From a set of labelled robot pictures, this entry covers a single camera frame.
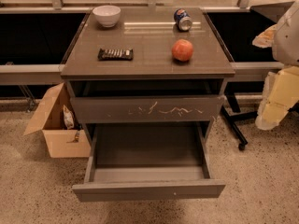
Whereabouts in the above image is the scratched grey top drawer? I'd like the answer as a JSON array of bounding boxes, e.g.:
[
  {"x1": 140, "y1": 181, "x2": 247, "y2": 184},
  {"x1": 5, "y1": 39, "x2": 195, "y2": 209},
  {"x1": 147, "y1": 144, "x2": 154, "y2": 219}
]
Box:
[{"x1": 70, "y1": 95, "x2": 224, "y2": 124}]

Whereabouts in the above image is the red apple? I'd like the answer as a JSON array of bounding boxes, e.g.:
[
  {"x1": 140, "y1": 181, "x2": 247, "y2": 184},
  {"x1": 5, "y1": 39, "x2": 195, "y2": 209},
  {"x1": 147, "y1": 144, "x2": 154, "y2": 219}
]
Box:
[{"x1": 172, "y1": 39, "x2": 193, "y2": 62}]

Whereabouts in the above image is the white bag in box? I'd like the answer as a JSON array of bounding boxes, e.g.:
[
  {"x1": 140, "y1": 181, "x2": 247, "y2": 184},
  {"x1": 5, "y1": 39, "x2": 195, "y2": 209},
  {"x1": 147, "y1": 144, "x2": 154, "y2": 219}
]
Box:
[{"x1": 63, "y1": 105, "x2": 75, "y2": 129}]

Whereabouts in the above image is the open grey middle drawer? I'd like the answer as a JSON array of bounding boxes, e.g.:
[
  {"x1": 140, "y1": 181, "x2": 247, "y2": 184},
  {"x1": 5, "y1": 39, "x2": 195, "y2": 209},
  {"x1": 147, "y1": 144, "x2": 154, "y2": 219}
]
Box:
[{"x1": 73, "y1": 122, "x2": 225, "y2": 202}]

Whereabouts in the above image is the dark chocolate bar wrapper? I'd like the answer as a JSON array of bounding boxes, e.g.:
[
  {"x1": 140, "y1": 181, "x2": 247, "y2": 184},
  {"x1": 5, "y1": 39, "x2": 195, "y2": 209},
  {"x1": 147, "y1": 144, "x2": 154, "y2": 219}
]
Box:
[{"x1": 98, "y1": 49, "x2": 134, "y2": 61}]

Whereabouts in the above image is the white ceramic bowl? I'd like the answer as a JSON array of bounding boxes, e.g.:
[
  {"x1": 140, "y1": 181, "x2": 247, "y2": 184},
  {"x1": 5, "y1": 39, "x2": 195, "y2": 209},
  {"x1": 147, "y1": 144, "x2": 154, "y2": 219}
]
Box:
[{"x1": 93, "y1": 5, "x2": 121, "y2": 27}]

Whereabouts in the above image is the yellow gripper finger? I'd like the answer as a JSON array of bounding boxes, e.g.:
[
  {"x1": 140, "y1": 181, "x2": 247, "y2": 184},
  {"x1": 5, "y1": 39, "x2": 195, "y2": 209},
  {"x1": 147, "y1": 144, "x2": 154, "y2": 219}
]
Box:
[
  {"x1": 255, "y1": 66, "x2": 299, "y2": 130},
  {"x1": 252, "y1": 24, "x2": 277, "y2": 49}
]

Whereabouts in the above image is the black rolling stand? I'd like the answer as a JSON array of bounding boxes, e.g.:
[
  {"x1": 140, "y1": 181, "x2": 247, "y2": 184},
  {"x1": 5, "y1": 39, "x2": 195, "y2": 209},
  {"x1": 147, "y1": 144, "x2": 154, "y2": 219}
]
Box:
[{"x1": 209, "y1": 1, "x2": 294, "y2": 150}]

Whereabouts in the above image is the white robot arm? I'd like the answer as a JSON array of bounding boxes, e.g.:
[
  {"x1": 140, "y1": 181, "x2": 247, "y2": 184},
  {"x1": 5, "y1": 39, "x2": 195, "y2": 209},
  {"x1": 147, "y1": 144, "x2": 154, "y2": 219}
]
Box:
[{"x1": 252, "y1": 0, "x2": 299, "y2": 130}]

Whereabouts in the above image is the open cardboard box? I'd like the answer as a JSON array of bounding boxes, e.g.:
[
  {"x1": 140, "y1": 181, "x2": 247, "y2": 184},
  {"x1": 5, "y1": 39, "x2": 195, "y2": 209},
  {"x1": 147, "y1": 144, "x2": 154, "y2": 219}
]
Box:
[{"x1": 24, "y1": 83, "x2": 91, "y2": 158}]

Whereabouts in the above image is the blue soda can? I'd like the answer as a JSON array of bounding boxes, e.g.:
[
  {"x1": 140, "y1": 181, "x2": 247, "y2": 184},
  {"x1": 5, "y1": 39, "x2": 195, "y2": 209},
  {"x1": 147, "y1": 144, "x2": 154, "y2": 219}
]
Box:
[{"x1": 174, "y1": 8, "x2": 192, "y2": 31}]

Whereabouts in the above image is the grey drawer cabinet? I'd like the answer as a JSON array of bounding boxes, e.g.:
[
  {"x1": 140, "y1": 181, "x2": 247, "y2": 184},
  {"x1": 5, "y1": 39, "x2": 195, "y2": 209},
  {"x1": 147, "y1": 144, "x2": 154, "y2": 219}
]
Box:
[{"x1": 62, "y1": 7, "x2": 235, "y2": 140}]

